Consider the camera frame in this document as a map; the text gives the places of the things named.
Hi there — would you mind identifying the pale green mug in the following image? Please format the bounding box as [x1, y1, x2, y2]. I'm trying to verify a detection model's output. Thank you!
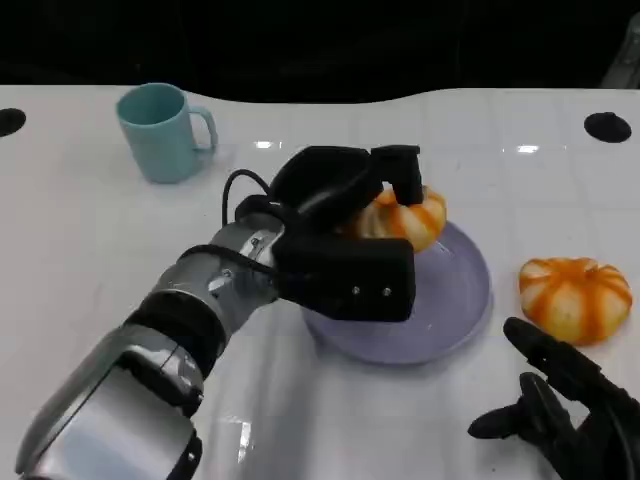
[115, 82, 220, 185]

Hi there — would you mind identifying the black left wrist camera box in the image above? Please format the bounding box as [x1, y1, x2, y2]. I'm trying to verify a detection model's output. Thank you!
[272, 234, 417, 323]

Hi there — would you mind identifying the lilac plate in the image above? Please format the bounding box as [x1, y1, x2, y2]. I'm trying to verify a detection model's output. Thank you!
[299, 219, 494, 367]

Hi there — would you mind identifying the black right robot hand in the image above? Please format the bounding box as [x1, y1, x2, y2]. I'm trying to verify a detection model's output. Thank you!
[467, 316, 640, 480]

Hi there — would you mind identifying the black backdrop cloth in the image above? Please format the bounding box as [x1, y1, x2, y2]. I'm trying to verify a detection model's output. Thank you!
[0, 0, 640, 105]

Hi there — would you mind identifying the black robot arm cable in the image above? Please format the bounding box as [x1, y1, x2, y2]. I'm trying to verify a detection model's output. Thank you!
[178, 169, 301, 277]

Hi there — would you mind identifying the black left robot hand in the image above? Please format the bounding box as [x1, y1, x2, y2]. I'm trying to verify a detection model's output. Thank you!
[267, 144, 427, 240]

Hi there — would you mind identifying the orange white toy bread roll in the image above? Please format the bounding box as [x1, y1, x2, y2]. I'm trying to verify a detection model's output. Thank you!
[343, 184, 448, 254]
[518, 256, 634, 347]

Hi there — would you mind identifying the grey metal frame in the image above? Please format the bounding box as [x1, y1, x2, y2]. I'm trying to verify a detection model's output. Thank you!
[602, 23, 640, 92]

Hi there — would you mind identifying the black table grommet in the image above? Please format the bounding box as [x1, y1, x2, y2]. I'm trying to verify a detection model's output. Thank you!
[583, 111, 633, 145]
[0, 107, 28, 138]

